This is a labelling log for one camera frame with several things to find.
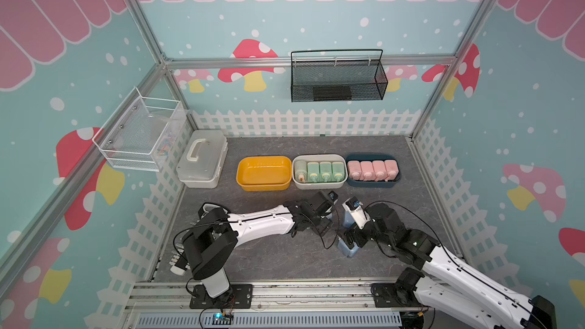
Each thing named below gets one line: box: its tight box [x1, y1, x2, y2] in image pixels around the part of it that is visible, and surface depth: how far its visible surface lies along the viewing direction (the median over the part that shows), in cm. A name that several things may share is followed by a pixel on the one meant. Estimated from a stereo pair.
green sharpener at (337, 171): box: [332, 161, 345, 183], surface depth 100 cm
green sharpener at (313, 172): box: [306, 161, 320, 183], surface depth 100 cm
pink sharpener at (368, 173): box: [359, 160, 378, 182], surface depth 102 cm
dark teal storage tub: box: [345, 153, 403, 189], surface depth 103 cm
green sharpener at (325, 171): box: [319, 161, 333, 183], surface depth 99 cm
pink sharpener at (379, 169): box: [372, 159, 388, 182], surface depth 102 cm
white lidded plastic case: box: [175, 129, 229, 189], surface depth 100 cm
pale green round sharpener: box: [294, 159, 307, 183], surface depth 101 cm
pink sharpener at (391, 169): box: [383, 159, 400, 183], surface depth 101 cm
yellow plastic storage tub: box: [236, 156, 293, 192], surface depth 107 cm
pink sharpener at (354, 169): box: [347, 159, 362, 181], surface depth 102 cm
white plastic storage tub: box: [291, 153, 349, 190], surface depth 101 cm
